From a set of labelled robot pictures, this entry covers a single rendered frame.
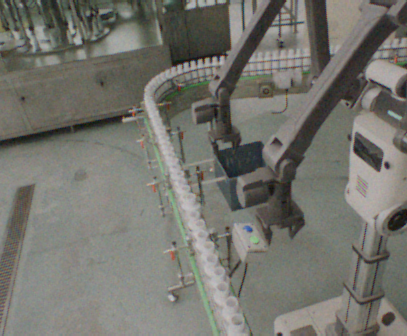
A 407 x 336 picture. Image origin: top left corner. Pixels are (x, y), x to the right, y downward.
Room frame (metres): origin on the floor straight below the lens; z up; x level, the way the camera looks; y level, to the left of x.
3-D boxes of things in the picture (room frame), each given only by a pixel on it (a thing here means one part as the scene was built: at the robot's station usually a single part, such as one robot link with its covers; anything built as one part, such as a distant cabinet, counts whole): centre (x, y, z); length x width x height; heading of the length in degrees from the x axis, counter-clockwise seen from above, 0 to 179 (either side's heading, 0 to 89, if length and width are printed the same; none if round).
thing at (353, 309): (1.00, -0.61, 0.48); 0.13 x 0.13 x 0.40; 11
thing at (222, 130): (1.12, -0.08, 1.47); 0.10 x 0.07 x 0.07; 103
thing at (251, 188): (0.67, -0.13, 1.57); 0.12 x 0.09 x 0.12; 102
